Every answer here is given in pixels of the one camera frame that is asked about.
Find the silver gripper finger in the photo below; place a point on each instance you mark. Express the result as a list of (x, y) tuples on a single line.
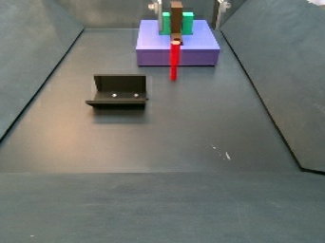
[(156, 7), (222, 6)]

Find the red peg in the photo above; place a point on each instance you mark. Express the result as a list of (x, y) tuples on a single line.
[(174, 58)]

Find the purple base board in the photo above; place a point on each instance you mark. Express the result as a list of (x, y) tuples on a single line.
[(198, 51)]

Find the green block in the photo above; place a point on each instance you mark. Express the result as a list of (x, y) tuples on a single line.
[(186, 27)]

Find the black angle bracket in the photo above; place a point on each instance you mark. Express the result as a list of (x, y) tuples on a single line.
[(119, 89)]

